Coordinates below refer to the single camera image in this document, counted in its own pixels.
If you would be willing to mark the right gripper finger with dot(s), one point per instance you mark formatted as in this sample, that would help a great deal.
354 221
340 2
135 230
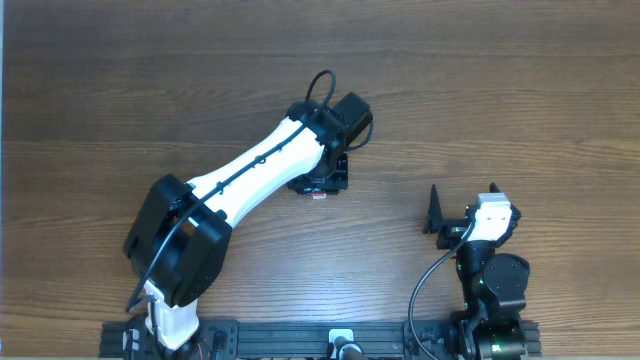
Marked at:
494 188
434 212

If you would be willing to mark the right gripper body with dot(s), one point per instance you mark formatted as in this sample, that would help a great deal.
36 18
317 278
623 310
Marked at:
452 235

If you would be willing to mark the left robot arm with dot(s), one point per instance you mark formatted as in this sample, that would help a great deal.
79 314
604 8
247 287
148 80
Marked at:
270 165

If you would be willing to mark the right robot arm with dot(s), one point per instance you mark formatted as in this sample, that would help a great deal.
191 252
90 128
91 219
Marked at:
505 285

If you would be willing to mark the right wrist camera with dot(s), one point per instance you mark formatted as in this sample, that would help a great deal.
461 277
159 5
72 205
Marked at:
492 217

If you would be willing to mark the mounting rail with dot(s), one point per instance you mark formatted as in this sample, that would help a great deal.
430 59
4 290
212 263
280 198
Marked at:
290 340

